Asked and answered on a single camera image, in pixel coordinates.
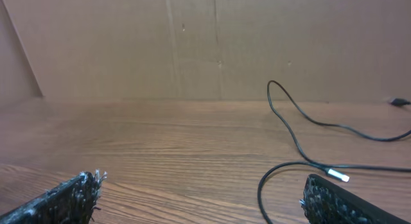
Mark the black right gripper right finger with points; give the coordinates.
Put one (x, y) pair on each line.
(326, 203)

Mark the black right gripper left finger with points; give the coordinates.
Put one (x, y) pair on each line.
(72, 201)

